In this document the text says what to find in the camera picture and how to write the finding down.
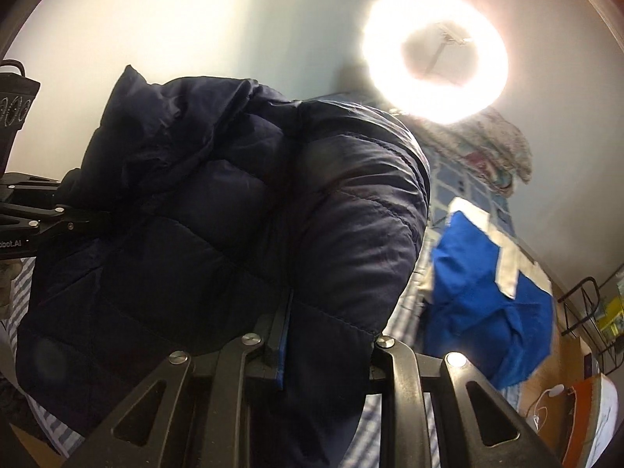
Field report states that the blue garment with white trim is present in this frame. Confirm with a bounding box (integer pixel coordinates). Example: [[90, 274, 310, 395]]
[[422, 197, 557, 392]]

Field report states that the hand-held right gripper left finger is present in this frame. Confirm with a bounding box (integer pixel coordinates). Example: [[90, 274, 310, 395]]
[[62, 297, 294, 468]]

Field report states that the folded floral blanket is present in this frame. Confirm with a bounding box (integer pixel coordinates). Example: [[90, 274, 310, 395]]
[[414, 106, 533, 197]]

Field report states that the navy puffer jacket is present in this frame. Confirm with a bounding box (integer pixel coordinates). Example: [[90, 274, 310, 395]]
[[14, 64, 432, 468]]

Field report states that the white charger cable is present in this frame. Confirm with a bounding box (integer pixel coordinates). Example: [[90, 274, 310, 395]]
[[529, 384, 567, 432]]

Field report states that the blue striped duvet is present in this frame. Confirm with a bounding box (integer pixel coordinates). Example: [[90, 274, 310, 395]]
[[0, 231, 493, 468]]

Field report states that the yellow box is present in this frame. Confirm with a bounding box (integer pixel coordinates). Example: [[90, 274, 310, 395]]
[[599, 296, 624, 338]]

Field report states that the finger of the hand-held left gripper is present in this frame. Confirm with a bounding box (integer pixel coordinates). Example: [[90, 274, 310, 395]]
[[7, 170, 83, 218], [29, 205, 115, 242]]

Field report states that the blue plaid bed sheet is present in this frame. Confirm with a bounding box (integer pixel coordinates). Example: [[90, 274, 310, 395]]
[[423, 149, 514, 242]]

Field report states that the ring light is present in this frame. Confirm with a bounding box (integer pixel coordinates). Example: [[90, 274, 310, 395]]
[[362, 0, 511, 125]]

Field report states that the black metal rack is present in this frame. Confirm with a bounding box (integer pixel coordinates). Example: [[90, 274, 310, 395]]
[[557, 276, 624, 378]]

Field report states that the orange and white board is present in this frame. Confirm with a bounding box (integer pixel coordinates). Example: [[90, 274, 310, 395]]
[[560, 374, 624, 468]]

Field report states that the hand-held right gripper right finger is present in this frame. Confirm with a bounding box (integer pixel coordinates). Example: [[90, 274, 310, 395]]
[[365, 334, 562, 468]]

